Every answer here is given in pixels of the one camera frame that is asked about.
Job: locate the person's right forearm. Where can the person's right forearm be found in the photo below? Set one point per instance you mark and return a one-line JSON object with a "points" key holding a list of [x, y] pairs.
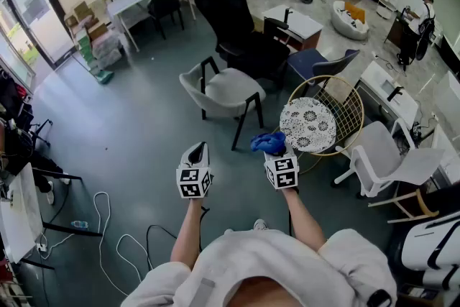
{"points": [[302, 215]]}

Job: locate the floral round cushion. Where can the floral round cushion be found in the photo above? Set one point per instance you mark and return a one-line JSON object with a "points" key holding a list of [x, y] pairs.
{"points": [[307, 124]]}

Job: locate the wooden chair frame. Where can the wooden chair frame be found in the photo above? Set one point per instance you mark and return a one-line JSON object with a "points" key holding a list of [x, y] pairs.
{"points": [[424, 205]]}

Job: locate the small black chair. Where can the small black chair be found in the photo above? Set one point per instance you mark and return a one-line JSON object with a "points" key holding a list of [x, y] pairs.
{"points": [[163, 3]]}

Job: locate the stack of green boxes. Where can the stack of green boxes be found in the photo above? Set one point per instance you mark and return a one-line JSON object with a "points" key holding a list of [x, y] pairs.
{"points": [[86, 48]]}

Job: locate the grey armchair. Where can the grey armchair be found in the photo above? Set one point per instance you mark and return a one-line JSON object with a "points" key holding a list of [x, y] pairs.
{"points": [[230, 86]]}

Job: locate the white top brown cabinet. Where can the white top brown cabinet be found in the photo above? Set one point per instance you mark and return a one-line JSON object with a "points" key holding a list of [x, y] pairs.
{"points": [[302, 23]]}

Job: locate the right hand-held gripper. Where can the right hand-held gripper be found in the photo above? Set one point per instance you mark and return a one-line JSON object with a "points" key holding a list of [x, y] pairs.
{"points": [[282, 169]]}

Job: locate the clear water bottle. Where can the clear water bottle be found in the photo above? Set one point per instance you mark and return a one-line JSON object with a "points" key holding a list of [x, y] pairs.
{"points": [[79, 224]]}

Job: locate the white power strip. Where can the white power strip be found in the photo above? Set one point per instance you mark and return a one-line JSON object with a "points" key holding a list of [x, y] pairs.
{"points": [[42, 247]]}

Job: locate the pile of cardboard boxes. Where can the pile of cardboard boxes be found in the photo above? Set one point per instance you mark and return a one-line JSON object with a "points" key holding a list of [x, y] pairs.
{"points": [[82, 12]]}

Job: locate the orange pillow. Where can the orange pillow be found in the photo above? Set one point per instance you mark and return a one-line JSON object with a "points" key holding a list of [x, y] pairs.
{"points": [[355, 12]]}

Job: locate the person's right white shoe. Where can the person's right white shoe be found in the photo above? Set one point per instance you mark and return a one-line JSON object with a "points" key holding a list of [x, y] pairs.
{"points": [[260, 225]]}

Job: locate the angled black faucet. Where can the angled black faucet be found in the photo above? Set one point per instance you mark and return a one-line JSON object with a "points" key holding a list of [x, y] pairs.
{"points": [[393, 93]]}

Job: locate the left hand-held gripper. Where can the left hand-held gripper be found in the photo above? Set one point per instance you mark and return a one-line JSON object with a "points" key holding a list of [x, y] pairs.
{"points": [[194, 181]]}

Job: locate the black metal stand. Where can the black metal stand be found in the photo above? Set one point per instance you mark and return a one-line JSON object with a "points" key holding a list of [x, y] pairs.
{"points": [[43, 127]]}

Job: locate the blue cloth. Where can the blue cloth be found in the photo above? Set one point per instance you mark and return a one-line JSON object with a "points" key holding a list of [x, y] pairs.
{"points": [[267, 143]]}

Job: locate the black office chair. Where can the black office chair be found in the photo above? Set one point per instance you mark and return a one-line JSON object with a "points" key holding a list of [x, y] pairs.
{"points": [[223, 3]]}

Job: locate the short black faucet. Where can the short black faucet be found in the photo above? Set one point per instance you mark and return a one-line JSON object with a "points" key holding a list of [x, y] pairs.
{"points": [[287, 14]]}

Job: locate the navy blue chair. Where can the navy blue chair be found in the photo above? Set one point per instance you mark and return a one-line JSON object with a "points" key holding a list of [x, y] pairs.
{"points": [[305, 61]]}

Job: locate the white round side table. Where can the white round side table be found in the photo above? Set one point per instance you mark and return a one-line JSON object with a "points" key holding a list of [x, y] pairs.
{"points": [[386, 7]]}

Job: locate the white plastic chair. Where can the white plastic chair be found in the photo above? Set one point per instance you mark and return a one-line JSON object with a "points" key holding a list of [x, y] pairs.
{"points": [[377, 151]]}

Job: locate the plastic wrapped bundles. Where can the plastic wrapped bundles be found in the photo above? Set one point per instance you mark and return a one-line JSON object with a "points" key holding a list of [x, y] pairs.
{"points": [[108, 48]]}

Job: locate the white desk with black legs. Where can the white desk with black legs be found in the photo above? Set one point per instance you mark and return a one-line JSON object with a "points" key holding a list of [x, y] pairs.
{"points": [[21, 212]]}

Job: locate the white round beanbag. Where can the white round beanbag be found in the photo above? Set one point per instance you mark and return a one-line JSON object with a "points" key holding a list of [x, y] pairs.
{"points": [[350, 30]]}

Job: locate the person's left forearm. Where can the person's left forearm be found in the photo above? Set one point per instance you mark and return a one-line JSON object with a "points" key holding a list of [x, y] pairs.
{"points": [[187, 230]]}

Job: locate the white sink cabinet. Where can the white sink cabinet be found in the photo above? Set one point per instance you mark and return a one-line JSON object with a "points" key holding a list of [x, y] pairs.
{"points": [[384, 82]]}

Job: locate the person's white shirt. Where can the person's white shirt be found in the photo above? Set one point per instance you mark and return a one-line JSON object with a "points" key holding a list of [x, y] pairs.
{"points": [[273, 255]]}

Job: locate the white and black appliance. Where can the white and black appliance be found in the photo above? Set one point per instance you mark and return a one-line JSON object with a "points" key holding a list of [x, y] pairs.
{"points": [[420, 248]]}

